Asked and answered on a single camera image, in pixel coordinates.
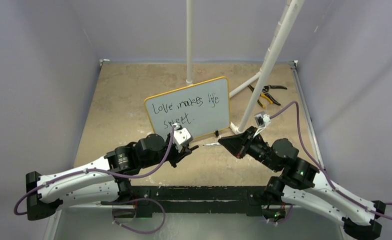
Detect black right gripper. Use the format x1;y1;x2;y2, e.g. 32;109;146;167
218;125;279;172

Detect yellow-framed whiteboard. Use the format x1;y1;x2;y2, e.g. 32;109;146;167
144;76;231;139

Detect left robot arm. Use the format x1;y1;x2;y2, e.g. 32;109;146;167
24;133;198;221

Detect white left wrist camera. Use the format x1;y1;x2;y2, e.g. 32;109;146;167
172;123;194;152

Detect black-capped whiteboard marker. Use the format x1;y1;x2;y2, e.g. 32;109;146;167
203;142;221;147

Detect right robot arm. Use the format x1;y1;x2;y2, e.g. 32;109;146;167
218;126;386;240

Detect yellow-handled pliers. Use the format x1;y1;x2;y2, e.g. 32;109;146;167
257;93;281;109

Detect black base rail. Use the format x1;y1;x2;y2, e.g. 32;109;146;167
100;184;289;220

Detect right metal corner bracket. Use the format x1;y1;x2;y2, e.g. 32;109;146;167
288;60;298;71

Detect metal corner bracket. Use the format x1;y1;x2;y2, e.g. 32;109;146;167
288;60;298;71
99;59;110;68

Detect white PVC pipe frame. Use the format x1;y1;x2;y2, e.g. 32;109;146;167
186;0;306;135

